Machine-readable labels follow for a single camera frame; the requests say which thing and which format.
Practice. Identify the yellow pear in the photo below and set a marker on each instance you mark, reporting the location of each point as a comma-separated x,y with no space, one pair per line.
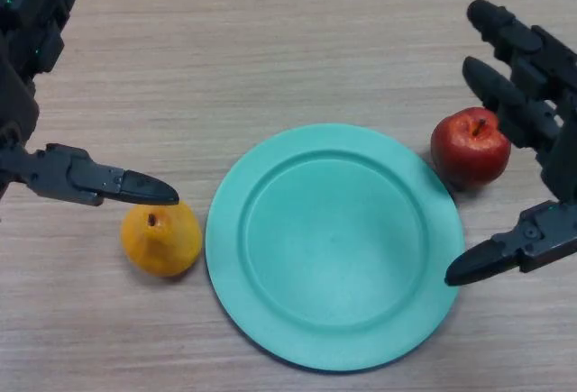
158,243

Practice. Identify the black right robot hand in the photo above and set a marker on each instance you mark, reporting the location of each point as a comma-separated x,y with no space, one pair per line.
536,90

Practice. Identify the red apple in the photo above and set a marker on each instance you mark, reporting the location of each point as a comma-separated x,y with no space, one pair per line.
469,151

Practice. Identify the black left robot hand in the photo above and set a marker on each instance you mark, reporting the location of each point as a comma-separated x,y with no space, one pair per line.
27,31

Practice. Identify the green round plate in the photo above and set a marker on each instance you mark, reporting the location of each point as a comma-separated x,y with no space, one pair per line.
336,248

